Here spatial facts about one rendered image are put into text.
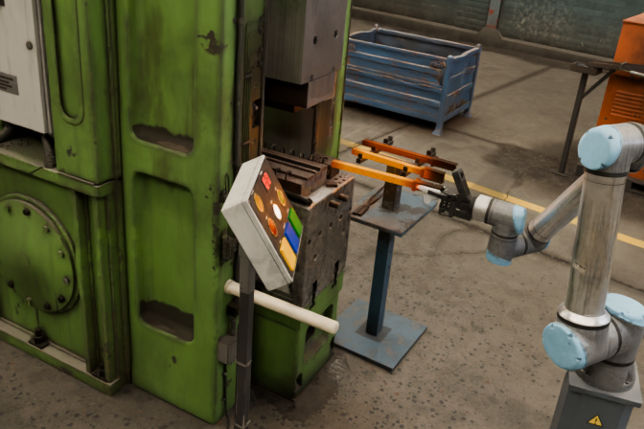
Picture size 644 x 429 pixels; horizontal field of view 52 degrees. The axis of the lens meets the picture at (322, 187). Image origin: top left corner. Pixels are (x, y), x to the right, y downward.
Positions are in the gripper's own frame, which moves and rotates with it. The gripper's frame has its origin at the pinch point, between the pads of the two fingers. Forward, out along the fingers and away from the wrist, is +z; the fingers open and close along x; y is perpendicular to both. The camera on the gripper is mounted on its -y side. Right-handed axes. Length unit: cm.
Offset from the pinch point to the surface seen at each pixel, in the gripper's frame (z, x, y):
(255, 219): 22, -72, -8
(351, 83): 194, 361, 78
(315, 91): 41.6, -6.9, -25.8
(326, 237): 34.4, 0.6, 33.3
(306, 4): 43, -18, -57
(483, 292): -11, 118, 104
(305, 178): 41.9, -7.7, 7.6
